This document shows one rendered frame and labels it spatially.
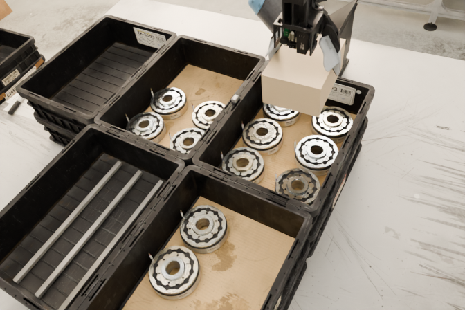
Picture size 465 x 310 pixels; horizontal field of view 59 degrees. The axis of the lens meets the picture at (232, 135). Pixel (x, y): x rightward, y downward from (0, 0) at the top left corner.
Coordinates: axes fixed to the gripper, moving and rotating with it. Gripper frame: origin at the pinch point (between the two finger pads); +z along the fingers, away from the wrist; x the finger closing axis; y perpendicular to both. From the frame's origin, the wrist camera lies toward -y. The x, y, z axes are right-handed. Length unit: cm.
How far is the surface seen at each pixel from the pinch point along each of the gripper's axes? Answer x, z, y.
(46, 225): -47, 27, 44
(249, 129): -13.3, 23.6, 1.8
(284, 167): -1.6, 26.7, 7.6
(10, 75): -144, 58, -15
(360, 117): 12.1, 16.8, -5.6
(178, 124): -33.7, 26.7, 5.1
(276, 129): -6.9, 23.9, -0.8
